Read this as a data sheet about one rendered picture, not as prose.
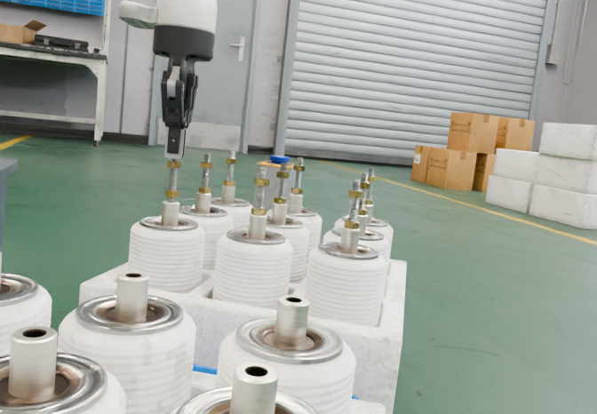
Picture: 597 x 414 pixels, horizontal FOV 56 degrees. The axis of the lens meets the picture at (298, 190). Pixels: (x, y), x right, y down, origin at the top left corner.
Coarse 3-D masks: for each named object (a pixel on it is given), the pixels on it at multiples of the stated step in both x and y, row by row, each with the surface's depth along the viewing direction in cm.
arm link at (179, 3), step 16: (160, 0) 68; (176, 0) 67; (192, 0) 67; (208, 0) 68; (128, 16) 66; (144, 16) 68; (160, 16) 68; (176, 16) 67; (192, 16) 67; (208, 16) 69
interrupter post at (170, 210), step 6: (162, 204) 73; (168, 204) 73; (174, 204) 73; (162, 210) 73; (168, 210) 73; (174, 210) 73; (162, 216) 73; (168, 216) 73; (174, 216) 73; (162, 222) 73; (168, 222) 73; (174, 222) 73
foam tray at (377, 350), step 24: (96, 288) 68; (192, 312) 66; (216, 312) 66; (240, 312) 65; (264, 312) 66; (384, 312) 70; (216, 336) 66; (360, 336) 62; (384, 336) 62; (216, 360) 66; (360, 360) 63; (384, 360) 62; (360, 384) 63; (384, 384) 62
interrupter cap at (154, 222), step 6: (156, 216) 77; (144, 222) 72; (150, 222) 73; (156, 222) 74; (180, 222) 76; (186, 222) 75; (192, 222) 76; (156, 228) 70; (162, 228) 70; (168, 228) 70; (174, 228) 71; (180, 228) 71; (186, 228) 71; (192, 228) 72
